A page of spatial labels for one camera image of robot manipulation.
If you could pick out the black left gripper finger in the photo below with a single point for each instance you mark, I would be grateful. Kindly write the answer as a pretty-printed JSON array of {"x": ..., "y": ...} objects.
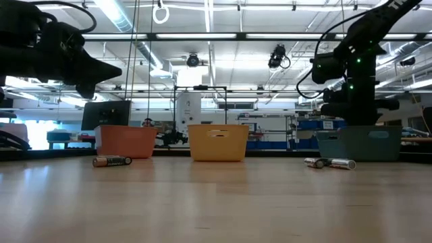
[{"x": 101, "y": 71}]

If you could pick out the silver and black battery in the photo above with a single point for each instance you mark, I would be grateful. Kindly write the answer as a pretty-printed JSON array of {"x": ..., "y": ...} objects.
[{"x": 342, "y": 164}]

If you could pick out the short silver battery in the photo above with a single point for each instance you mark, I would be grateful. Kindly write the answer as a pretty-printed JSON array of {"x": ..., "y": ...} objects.
[{"x": 314, "y": 163}]

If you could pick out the copper and black Duracell battery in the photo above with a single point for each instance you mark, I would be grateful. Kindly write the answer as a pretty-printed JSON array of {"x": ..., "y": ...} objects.
[{"x": 114, "y": 161}]

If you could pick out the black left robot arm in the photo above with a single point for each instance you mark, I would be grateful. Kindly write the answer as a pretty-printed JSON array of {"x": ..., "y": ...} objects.
[{"x": 17, "y": 33}]

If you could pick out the blue plastic bin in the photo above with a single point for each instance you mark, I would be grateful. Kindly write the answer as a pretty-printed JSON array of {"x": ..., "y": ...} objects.
[{"x": 361, "y": 145}]

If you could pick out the black monitor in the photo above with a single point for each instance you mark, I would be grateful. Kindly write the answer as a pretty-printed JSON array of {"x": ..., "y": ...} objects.
[{"x": 104, "y": 114}]

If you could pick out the wooden workbench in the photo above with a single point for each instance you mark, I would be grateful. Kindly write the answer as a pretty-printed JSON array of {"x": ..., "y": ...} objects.
[{"x": 416, "y": 139}]

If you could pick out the black ceiling fixture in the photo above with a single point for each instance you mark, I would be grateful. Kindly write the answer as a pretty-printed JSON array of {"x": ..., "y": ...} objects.
[{"x": 407, "y": 61}]

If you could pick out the teal box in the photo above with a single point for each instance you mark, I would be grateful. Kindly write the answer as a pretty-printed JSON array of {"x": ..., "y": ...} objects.
[{"x": 59, "y": 136}]

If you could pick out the person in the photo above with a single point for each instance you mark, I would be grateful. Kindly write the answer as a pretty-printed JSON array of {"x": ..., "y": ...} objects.
[{"x": 148, "y": 122}]

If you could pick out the orange plastic bin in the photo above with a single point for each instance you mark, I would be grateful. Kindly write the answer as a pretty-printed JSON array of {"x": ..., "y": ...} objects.
[{"x": 125, "y": 141}]

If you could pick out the low bench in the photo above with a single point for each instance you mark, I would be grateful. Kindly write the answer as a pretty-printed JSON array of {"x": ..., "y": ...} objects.
[{"x": 71, "y": 144}]

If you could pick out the blue bin shelving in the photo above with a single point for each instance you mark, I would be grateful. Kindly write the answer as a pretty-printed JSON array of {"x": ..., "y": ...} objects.
[{"x": 270, "y": 145}]

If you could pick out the white cabinet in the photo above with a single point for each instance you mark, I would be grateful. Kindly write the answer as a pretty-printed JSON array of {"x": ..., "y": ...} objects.
[{"x": 189, "y": 111}]

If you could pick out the small black background robot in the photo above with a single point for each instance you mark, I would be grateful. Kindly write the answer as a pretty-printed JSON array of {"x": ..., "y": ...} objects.
[{"x": 173, "y": 137}]

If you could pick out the yellow plastic bin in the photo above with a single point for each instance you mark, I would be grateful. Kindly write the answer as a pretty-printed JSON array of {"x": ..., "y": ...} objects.
[{"x": 217, "y": 145}]

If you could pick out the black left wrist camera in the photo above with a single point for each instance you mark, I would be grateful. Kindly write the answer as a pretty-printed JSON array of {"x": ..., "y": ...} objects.
[{"x": 64, "y": 37}]

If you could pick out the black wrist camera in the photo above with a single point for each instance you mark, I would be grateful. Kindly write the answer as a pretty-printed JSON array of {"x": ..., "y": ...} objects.
[
  {"x": 327, "y": 69},
  {"x": 64, "y": 37}
]

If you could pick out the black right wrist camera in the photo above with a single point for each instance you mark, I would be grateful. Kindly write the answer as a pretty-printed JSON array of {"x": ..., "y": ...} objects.
[{"x": 327, "y": 69}]

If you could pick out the silver ceiling duct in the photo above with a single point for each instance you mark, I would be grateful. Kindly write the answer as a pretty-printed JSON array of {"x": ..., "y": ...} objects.
[{"x": 118, "y": 20}]

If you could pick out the black table frame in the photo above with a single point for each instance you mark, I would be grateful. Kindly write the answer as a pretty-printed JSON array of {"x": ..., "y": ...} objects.
[{"x": 280, "y": 153}]

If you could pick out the round black ceiling camera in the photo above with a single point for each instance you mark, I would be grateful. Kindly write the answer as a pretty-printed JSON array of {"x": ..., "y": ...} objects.
[{"x": 193, "y": 60}]

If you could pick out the black metal frame stand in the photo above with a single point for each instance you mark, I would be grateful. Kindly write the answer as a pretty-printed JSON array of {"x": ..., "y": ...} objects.
[{"x": 200, "y": 87}]

